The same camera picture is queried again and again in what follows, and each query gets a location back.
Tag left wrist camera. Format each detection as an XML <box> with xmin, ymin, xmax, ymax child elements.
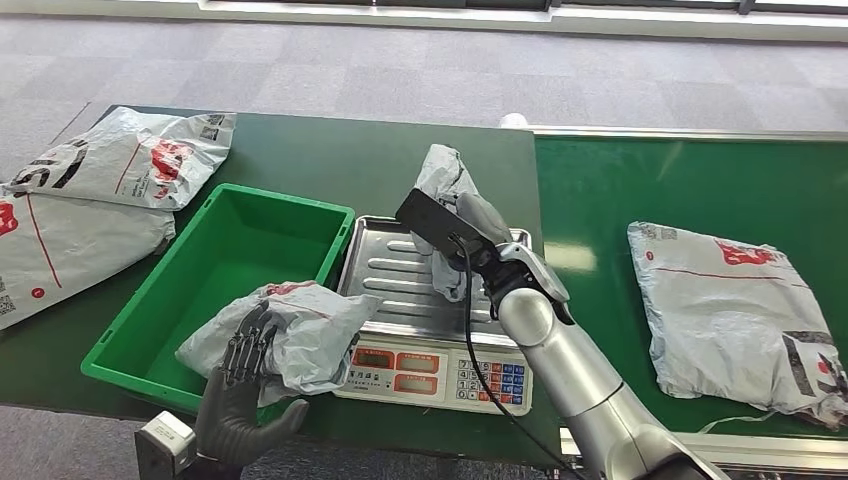
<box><xmin>134</xmin><ymin>410</ymin><xmax>198</xmax><ymax>480</ymax></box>

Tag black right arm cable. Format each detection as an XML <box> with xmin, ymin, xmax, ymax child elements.
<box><xmin>450</xmin><ymin>233</ymin><xmax>588</xmax><ymax>480</ymax></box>

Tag large grey courier bag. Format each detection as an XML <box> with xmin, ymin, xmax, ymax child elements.
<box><xmin>0</xmin><ymin>188</ymin><xmax>178</xmax><ymax>333</ymax></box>

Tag black window frame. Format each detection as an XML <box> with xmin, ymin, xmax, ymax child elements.
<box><xmin>198</xmin><ymin>0</ymin><xmax>848</xmax><ymax>15</ymax></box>

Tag electronic scale steel tray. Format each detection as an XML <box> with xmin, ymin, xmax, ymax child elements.
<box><xmin>333</xmin><ymin>215</ymin><xmax>535</xmax><ymax>417</ymax></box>

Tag small grey courier bag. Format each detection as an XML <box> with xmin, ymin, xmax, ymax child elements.
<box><xmin>411</xmin><ymin>143</ymin><xmax>495</xmax><ymax>304</ymax></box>

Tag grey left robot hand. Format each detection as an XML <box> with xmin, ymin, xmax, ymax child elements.
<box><xmin>193</xmin><ymin>299</ymin><xmax>311</xmax><ymax>470</ymax></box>

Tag flat grey courier bag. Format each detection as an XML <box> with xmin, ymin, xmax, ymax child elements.
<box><xmin>626</xmin><ymin>221</ymin><xmax>848</xmax><ymax>433</ymax></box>

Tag green conveyor belt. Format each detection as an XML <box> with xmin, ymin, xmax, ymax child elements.
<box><xmin>529</xmin><ymin>124</ymin><xmax>848</xmax><ymax>475</ymax></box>

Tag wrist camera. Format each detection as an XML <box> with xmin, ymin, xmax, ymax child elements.
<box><xmin>395</xmin><ymin>188</ymin><xmax>501</xmax><ymax>270</ymax></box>
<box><xmin>134</xmin><ymin>410</ymin><xmax>198</xmax><ymax>480</ymax></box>

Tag grey courier bag QR codes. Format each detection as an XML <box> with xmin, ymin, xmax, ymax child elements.
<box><xmin>3</xmin><ymin>105</ymin><xmax>238</xmax><ymax>212</ymax></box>

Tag green plastic bin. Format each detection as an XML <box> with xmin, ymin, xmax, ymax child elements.
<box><xmin>80</xmin><ymin>183</ymin><xmax>357</xmax><ymax>425</ymax></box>

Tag white window sill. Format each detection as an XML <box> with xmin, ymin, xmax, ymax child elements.
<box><xmin>0</xmin><ymin>0</ymin><xmax>848</xmax><ymax>44</ymax></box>

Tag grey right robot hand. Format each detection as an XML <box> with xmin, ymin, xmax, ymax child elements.
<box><xmin>454</xmin><ymin>190</ymin><xmax>515</xmax><ymax>249</ymax></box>

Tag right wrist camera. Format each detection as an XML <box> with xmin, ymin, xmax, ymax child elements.
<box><xmin>395</xmin><ymin>188</ymin><xmax>501</xmax><ymax>270</ymax></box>

